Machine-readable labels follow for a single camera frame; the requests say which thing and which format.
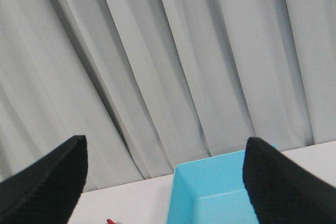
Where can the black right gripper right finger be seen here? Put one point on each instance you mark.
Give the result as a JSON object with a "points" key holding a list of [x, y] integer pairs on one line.
{"points": [[281, 191]]}

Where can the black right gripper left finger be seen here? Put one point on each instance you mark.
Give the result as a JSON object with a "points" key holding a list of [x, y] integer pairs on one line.
{"points": [[48, 190]]}

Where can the blue plastic box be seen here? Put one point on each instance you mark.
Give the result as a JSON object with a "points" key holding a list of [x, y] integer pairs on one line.
{"points": [[210, 190]]}

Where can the red button lying back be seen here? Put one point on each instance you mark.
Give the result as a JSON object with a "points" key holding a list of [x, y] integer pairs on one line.
{"points": [[110, 221]]}

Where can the grey curtain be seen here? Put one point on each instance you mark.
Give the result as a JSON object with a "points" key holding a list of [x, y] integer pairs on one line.
{"points": [[156, 83]]}

